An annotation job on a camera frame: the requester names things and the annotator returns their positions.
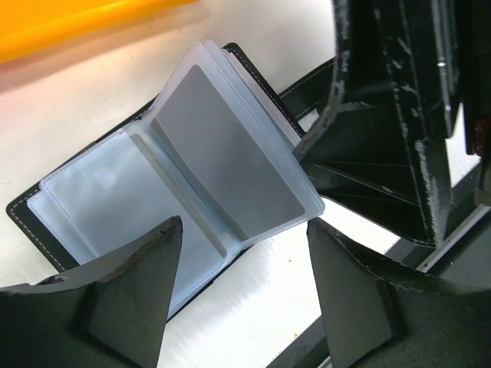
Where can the black leather card holder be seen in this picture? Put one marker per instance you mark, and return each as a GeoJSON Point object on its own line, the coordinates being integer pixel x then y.
{"type": "Point", "coordinates": [214, 147]}

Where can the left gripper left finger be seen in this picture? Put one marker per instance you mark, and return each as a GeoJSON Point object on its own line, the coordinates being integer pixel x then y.
{"type": "Point", "coordinates": [110, 312]}

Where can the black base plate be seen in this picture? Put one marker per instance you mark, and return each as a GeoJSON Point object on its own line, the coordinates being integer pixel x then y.
{"type": "Point", "coordinates": [464, 260]}

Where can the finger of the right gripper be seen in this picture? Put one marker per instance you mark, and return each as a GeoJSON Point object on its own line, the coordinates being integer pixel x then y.
{"type": "Point", "coordinates": [378, 146]}

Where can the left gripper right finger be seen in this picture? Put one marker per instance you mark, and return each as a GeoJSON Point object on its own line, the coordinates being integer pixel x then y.
{"type": "Point", "coordinates": [378, 312]}

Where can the yellow plastic bin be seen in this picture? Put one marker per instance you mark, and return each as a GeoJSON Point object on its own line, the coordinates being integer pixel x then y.
{"type": "Point", "coordinates": [31, 26]}

